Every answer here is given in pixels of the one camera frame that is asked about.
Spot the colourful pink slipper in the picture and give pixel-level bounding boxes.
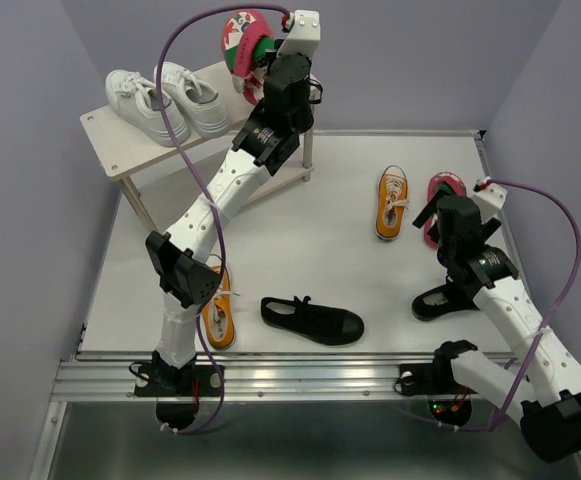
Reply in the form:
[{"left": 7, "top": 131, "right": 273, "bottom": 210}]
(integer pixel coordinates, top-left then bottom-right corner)
[
  {"left": 422, "top": 171, "right": 467, "bottom": 251},
  {"left": 221, "top": 9, "right": 274, "bottom": 105}
]

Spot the white sneaker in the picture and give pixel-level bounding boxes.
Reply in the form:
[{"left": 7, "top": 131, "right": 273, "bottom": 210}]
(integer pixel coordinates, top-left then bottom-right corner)
[
  {"left": 160, "top": 62, "right": 230, "bottom": 139},
  {"left": 105, "top": 70, "right": 174, "bottom": 147}
]

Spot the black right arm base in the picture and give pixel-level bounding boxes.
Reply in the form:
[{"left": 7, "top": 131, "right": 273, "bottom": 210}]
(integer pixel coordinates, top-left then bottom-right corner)
[{"left": 393, "top": 340, "right": 477, "bottom": 429}]

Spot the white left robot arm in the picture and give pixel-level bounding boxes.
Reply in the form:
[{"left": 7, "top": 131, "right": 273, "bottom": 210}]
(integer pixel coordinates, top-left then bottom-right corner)
[{"left": 146, "top": 54, "right": 314, "bottom": 394}]

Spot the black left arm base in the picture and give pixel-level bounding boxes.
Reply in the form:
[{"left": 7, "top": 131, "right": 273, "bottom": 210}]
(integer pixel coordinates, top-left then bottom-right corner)
[{"left": 128, "top": 351, "right": 225, "bottom": 435}]

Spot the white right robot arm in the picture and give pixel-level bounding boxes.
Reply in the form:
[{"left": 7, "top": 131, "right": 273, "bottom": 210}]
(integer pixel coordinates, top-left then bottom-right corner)
[{"left": 412, "top": 187, "right": 581, "bottom": 463}]

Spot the orange sneaker near shelf side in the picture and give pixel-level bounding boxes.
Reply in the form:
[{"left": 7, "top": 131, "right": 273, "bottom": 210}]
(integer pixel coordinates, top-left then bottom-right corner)
[{"left": 375, "top": 165, "right": 409, "bottom": 241}]

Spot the white wooden shoe shelf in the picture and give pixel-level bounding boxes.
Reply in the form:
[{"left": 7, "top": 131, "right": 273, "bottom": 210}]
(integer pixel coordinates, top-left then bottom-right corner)
[{"left": 81, "top": 37, "right": 322, "bottom": 232}]

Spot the black sneaker right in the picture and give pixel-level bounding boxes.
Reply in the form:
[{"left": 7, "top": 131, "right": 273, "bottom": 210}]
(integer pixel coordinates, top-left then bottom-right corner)
[{"left": 411, "top": 282, "right": 478, "bottom": 322}]

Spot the black sneaker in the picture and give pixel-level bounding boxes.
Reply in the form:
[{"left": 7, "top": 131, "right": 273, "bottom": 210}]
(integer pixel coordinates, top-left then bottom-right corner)
[
  {"left": 411, "top": 282, "right": 478, "bottom": 322},
  {"left": 260, "top": 296, "right": 365, "bottom": 347}
]

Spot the black sneaker centre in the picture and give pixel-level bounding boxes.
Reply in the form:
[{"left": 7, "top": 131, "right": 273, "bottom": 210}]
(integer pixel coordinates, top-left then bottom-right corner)
[{"left": 260, "top": 296, "right": 365, "bottom": 347}]

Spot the orange sneaker front left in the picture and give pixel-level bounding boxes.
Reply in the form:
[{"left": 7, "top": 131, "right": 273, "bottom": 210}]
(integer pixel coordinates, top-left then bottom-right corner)
[{"left": 202, "top": 267, "right": 238, "bottom": 350}]

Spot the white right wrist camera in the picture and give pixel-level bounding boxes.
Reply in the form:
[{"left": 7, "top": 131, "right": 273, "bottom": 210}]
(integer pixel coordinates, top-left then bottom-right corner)
[{"left": 471, "top": 177, "right": 507, "bottom": 223}]

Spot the aluminium mounting rail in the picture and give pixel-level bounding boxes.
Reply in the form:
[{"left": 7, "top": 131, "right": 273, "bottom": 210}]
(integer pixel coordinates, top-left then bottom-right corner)
[{"left": 50, "top": 353, "right": 432, "bottom": 403}]

